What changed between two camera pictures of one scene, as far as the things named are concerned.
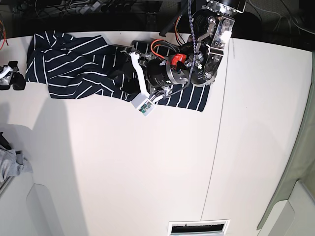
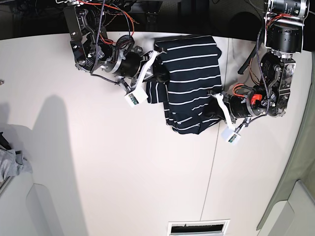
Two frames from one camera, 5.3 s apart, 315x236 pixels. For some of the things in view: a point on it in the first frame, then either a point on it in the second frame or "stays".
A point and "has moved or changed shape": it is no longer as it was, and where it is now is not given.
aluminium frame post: [151, 21] stays
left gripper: [17, 80] → [128, 64]
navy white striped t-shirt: [89, 67] has moved or changed shape
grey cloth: [13, 163] stays
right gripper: [170, 70] → [251, 104]
